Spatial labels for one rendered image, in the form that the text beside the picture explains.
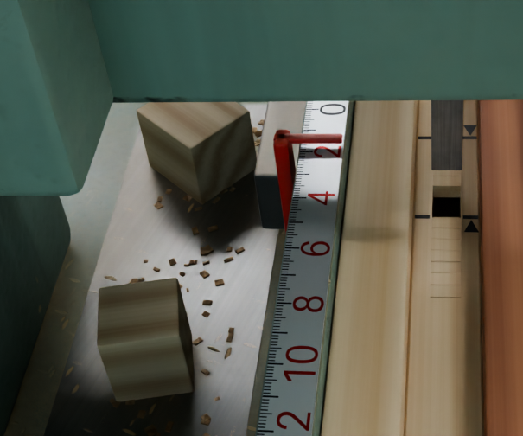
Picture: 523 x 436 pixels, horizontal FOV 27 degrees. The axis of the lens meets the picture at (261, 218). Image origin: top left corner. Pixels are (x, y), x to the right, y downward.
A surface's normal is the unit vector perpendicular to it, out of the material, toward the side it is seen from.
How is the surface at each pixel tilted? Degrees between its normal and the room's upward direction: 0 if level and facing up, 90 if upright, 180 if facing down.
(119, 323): 0
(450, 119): 90
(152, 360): 90
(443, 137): 90
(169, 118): 0
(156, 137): 90
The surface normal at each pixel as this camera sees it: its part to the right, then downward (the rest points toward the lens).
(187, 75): -0.13, 0.71
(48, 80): 0.86, 0.28
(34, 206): 0.99, 0.01
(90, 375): -0.11, -0.70
